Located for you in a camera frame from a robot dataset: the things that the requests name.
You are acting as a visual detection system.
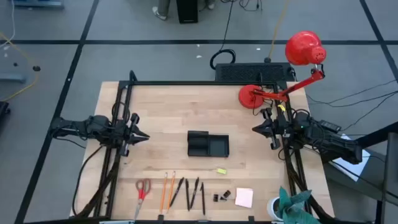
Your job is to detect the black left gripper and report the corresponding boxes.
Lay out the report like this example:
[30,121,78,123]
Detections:
[116,112,150,157]

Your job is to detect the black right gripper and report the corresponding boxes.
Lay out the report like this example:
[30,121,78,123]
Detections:
[252,107,295,151]

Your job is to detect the red handled scissors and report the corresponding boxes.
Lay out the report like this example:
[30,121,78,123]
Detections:
[133,178,152,221]

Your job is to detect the black click pen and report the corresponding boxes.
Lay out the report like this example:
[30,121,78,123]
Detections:
[185,179,191,212]
[200,182,206,216]
[169,177,185,208]
[189,177,200,209]

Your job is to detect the black mesh desk organizer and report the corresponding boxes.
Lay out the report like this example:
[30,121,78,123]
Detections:
[187,130,230,158]

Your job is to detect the black vented computer box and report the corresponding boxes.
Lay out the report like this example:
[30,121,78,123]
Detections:
[214,62,296,82]

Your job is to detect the black power brick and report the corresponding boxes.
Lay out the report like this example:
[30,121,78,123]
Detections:
[320,119,342,133]

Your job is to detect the pink sticky note pad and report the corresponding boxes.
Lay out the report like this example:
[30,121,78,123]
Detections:
[234,187,254,209]

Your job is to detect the white cup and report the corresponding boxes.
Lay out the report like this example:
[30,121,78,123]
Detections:
[266,196,282,222]

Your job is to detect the teal cloth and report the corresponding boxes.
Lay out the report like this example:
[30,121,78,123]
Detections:
[275,185,321,224]

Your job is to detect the red desk lamp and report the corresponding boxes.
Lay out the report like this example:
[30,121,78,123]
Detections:
[238,30,328,110]

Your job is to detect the white paper sheet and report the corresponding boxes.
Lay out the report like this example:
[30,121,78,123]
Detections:
[329,133,371,182]

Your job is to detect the grey side desk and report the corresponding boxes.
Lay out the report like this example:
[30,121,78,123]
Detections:
[322,121,398,224]

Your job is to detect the person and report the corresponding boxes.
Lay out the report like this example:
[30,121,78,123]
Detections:
[151,0,216,22]

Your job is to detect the black floor box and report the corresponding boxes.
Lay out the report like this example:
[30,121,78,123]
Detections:
[176,0,199,24]

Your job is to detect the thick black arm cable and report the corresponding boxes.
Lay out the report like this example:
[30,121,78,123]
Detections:
[72,144,105,218]

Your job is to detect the black metal table frame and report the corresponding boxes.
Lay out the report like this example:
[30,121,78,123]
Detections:
[70,70,336,224]

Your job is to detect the black hanging cable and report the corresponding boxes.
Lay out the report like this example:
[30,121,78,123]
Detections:
[209,0,237,71]

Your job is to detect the yellow hanging cable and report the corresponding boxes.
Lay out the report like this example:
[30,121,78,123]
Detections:
[264,0,290,63]

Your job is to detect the thin black floor cable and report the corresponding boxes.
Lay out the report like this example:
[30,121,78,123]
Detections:
[306,79,398,106]

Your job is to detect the yellow floor cable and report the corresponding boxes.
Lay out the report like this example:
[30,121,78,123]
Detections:
[0,30,40,102]

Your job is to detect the blue grey floor rail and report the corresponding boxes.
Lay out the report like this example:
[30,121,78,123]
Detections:
[0,73,27,83]
[12,0,65,9]

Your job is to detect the white floor cable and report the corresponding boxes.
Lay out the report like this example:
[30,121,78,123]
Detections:
[0,0,16,48]

